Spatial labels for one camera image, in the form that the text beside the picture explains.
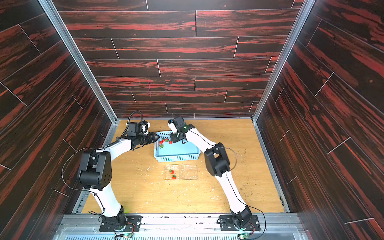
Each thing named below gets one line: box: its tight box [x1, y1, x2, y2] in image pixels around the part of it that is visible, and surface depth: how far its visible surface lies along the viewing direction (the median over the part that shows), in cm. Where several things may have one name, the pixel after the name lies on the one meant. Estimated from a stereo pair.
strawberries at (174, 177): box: [168, 168, 177, 180], surface depth 92 cm
